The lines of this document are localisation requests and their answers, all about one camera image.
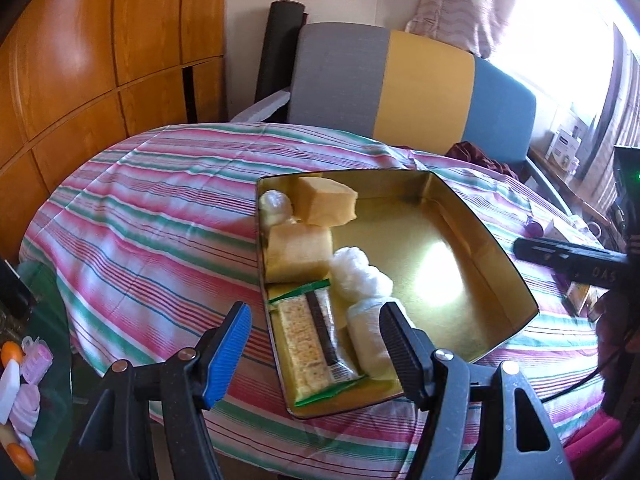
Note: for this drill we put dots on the grey yellow blue armchair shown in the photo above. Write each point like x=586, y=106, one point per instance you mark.
x=430, y=85

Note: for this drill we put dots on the striped beige curtain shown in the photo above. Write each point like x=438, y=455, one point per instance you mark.
x=600, y=150

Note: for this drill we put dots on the wooden side table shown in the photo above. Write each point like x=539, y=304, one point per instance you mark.
x=585, y=200

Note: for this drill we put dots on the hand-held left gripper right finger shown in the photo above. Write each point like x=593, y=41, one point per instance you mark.
x=400, y=355

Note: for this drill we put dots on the cracker packet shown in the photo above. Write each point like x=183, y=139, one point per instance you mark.
x=300, y=345

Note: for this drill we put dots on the purple wrapper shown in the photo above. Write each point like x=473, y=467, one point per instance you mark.
x=533, y=224

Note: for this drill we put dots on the pink patterned curtain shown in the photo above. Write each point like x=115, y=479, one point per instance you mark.
x=460, y=5

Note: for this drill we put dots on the black box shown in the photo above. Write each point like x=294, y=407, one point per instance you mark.
x=15, y=290

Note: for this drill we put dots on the white flat item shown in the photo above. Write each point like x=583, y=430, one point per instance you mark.
x=7, y=390

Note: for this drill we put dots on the white carton box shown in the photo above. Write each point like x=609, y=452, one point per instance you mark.
x=560, y=230

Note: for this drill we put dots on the cream roll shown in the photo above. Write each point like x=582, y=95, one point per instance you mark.
x=367, y=340

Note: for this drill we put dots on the white plastic-wrapped ball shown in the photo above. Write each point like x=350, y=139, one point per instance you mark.
x=357, y=275
x=275, y=205

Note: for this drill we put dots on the black rolled mat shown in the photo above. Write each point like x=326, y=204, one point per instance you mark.
x=277, y=60

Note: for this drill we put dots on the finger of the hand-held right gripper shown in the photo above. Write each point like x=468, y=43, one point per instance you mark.
x=547, y=255

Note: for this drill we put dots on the white mug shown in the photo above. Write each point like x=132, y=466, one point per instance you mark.
x=594, y=228

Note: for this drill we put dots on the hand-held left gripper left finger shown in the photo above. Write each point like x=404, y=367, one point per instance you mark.
x=225, y=360

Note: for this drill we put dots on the gold square tin box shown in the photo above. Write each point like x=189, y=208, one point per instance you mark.
x=450, y=270

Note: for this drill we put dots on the window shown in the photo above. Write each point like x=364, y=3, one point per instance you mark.
x=565, y=35

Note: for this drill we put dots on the glass side table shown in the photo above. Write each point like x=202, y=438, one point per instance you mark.
x=50, y=310

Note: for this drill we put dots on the pink hair roller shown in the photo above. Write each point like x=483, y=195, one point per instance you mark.
x=25, y=410
x=37, y=362

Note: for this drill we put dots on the dark red cloth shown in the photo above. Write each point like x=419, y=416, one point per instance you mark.
x=470, y=152

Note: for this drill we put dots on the white printed box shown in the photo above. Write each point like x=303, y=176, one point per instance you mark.
x=562, y=147

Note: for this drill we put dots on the yellow sponge cheese wedge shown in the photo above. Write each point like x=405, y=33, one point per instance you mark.
x=325, y=202

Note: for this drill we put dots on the wooden wardrobe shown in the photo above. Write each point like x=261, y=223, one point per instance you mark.
x=100, y=60

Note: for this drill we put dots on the striped tablecloth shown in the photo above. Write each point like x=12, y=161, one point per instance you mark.
x=150, y=210

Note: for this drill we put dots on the pale yellow sponge block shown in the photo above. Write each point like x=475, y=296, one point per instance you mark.
x=300, y=252

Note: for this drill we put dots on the small orange fruit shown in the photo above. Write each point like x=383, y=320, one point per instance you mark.
x=11, y=352
x=24, y=460

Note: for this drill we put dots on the pink garment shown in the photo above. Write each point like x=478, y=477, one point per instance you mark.
x=600, y=430

